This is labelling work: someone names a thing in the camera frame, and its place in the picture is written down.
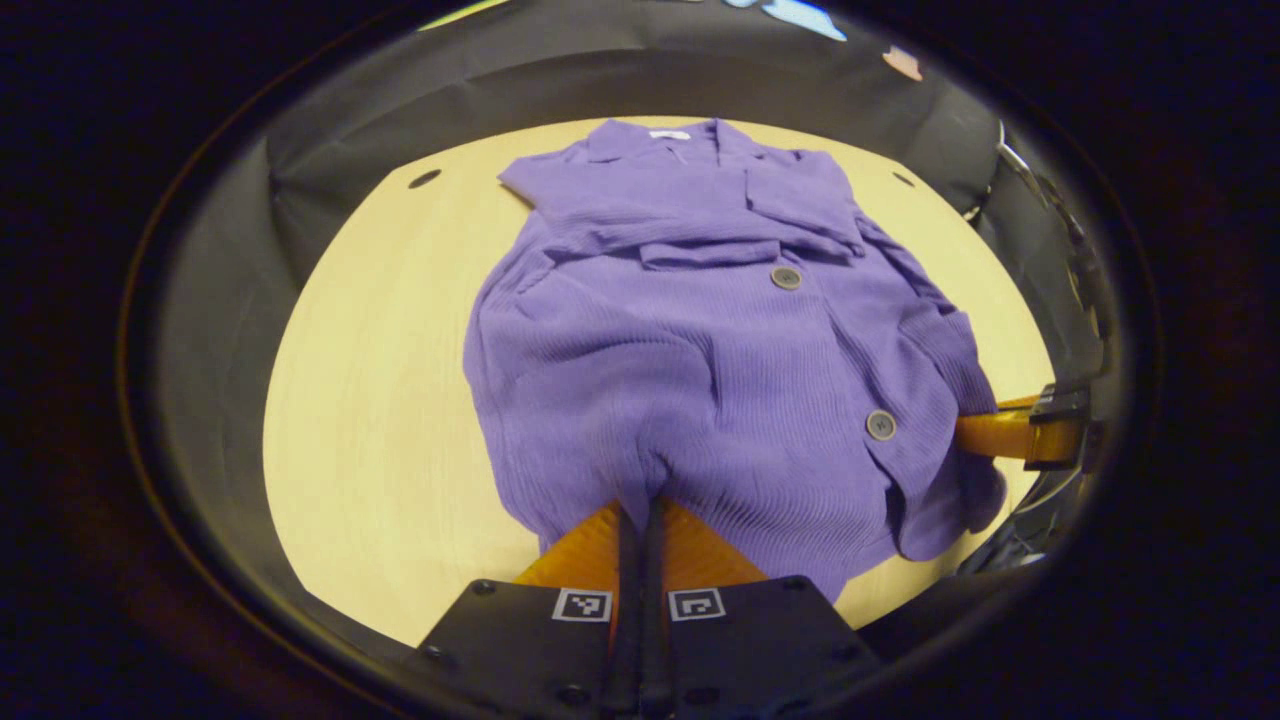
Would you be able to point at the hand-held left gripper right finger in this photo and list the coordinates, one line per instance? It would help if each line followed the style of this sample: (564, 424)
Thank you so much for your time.
(655, 600)

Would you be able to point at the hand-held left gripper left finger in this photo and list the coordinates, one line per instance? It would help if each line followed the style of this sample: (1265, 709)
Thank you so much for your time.
(625, 600)

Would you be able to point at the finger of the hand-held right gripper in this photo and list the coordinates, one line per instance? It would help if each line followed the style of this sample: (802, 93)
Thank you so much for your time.
(1005, 435)

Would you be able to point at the purple button shirt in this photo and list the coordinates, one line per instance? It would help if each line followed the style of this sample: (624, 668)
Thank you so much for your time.
(700, 380)

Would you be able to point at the black backdrop cloth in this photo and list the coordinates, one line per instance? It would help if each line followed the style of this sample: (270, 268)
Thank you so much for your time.
(230, 330)

